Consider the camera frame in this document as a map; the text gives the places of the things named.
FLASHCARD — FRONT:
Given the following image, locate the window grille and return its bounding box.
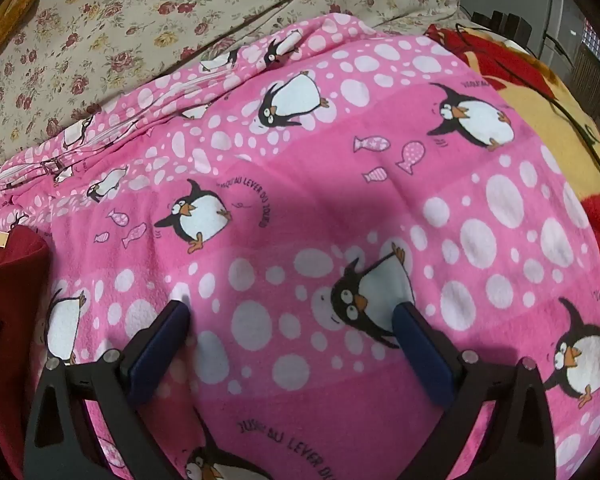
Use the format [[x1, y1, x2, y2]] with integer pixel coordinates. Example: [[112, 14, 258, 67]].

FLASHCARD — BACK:
[[582, 20, 600, 68]]

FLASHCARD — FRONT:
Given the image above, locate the pink penguin print blanket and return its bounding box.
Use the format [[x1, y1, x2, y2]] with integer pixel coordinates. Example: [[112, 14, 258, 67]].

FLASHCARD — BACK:
[[0, 12, 600, 480]]

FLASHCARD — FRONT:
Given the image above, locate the floral print bedsheet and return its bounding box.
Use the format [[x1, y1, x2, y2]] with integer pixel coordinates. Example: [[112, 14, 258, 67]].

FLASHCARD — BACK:
[[0, 0, 463, 176]]

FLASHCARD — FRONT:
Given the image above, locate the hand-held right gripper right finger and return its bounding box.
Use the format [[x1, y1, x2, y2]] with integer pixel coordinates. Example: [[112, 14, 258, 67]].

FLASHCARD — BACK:
[[392, 302, 578, 480]]

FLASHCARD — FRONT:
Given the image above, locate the red and yellow blanket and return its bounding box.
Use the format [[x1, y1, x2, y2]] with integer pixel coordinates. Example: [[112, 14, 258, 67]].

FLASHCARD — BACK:
[[425, 22, 600, 281]]

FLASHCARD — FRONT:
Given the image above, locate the dark furniture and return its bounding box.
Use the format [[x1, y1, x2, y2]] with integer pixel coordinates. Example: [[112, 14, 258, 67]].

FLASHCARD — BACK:
[[472, 10, 533, 47]]

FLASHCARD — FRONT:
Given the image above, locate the dark red garment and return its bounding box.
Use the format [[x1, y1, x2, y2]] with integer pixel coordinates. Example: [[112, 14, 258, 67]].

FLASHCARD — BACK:
[[0, 226, 51, 480]]

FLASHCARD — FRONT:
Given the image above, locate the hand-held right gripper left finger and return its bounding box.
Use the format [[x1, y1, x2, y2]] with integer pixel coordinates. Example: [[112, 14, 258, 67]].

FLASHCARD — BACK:
[[22, 299, 201, 480]]

